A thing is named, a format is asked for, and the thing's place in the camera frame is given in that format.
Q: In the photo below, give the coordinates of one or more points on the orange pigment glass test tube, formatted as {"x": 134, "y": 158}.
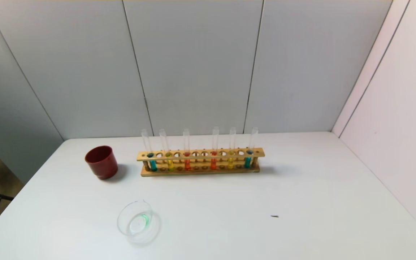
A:
{"x": 187, "y": 164}

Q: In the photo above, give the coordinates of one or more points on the clear glass beaker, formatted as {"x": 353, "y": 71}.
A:
{"x": 137, "y": 224}

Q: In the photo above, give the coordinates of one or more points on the dark red plastic cup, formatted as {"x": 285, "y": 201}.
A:
{"x": 101, "y": 164}

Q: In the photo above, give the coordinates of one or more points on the yellow-green pigment test tube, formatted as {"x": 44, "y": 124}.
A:
{"x": 170, "y": 165}

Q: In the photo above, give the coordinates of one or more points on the blue pigment glass test tube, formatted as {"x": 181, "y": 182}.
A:
{"x": 153, "y": 165}

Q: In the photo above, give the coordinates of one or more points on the red-orange pigment test tube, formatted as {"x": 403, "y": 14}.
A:
{"x": 213, "y": 163}

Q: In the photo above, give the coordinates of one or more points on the yellow pigment glass test tube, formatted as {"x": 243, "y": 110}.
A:
{"x": 230, "y": 163}

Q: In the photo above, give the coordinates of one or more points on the wooden test tube rack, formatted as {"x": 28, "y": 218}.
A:
{"x": 200, "y": 154}

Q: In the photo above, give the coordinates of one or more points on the teal pigment glass test tube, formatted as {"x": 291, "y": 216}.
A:
{"x": 247, "y": 162}

